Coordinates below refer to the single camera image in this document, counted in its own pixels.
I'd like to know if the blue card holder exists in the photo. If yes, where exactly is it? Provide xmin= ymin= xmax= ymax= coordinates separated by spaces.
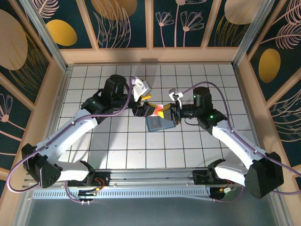
xmin=145 ymin=115 xmax=177 ymax=132

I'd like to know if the black connector block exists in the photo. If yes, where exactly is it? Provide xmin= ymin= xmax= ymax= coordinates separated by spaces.
xmin=78 ymin=190 xmax=99 ymax=199

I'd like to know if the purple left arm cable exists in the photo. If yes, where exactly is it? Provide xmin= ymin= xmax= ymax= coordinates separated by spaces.
xmin=6 ymin=76 xmax=134 ymax=205

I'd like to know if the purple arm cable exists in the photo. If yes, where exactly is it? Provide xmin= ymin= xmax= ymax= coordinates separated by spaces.
xmin=6 ymin=76 xmax=134 ymax=205
xmin=182 ymin=81 xmax=301 ymax=203

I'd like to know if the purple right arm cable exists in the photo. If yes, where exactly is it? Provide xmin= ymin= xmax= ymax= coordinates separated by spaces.
xmin=182 ymin=81 xmax=301 ymax=203

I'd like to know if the aluminium side rail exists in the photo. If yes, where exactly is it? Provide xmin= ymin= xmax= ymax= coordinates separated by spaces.
xmin=37 ymin=65 xmax=73 ymax=170
xmin=232 ymin=63 xmax=270 ymax=168

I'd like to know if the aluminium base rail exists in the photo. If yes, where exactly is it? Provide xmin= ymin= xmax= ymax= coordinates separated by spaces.
xmin=23 ymin=167 xmax=277 ymax=189

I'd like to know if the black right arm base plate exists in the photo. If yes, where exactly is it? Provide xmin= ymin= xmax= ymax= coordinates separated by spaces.
xmin=192 ymin=169 xmax=214 ymax=186

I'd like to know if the aluminium corner post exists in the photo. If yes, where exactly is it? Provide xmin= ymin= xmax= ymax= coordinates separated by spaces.
xmin=18 ymin=0 xmax=71 ymax=73
xmin=231 ymin=0 xmax=276 ymax=69

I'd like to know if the grey slotted cable duct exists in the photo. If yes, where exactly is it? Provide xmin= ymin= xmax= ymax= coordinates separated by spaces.
xmin=32 ymin=187 xmax=212 ymax=200

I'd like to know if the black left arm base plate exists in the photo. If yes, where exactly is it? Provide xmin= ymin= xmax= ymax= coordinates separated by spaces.
xmin=67 ymin=171 xmax=111 ymax=189

